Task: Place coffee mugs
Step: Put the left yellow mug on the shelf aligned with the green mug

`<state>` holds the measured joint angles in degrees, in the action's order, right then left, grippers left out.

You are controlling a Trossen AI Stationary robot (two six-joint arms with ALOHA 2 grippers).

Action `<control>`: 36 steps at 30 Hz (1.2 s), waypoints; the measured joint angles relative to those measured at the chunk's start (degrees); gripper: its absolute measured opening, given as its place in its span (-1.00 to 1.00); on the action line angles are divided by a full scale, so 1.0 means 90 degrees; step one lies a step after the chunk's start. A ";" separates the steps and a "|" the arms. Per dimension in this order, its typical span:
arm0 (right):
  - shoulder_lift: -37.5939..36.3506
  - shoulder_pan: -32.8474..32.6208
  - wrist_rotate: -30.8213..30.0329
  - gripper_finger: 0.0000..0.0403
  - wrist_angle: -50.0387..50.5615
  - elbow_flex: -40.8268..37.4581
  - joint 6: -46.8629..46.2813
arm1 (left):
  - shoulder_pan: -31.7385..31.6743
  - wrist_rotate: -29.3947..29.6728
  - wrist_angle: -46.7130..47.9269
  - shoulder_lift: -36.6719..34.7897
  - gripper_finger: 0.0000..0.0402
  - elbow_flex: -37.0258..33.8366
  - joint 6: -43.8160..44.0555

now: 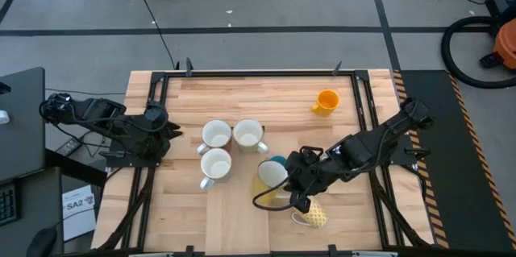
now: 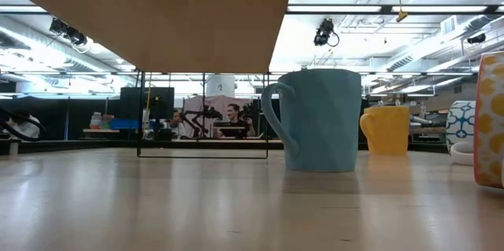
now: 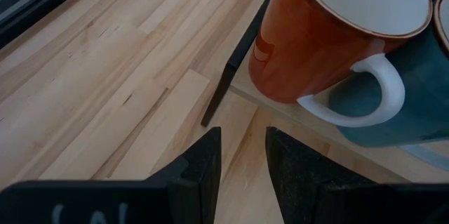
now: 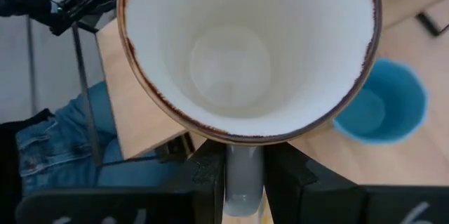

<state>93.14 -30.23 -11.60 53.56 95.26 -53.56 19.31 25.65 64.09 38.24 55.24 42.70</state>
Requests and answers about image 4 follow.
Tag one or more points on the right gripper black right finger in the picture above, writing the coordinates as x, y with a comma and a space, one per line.
301, 189

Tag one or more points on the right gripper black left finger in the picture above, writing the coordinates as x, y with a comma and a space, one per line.
207, 182

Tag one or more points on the blue faceted mug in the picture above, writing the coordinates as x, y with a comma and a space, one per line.
393, 111

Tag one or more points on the beige stoneware mug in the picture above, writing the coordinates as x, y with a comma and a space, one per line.
245, 59

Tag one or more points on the person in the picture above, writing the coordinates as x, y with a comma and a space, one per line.
52, 146

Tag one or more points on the black metal table frame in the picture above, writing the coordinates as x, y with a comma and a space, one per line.
175, 150

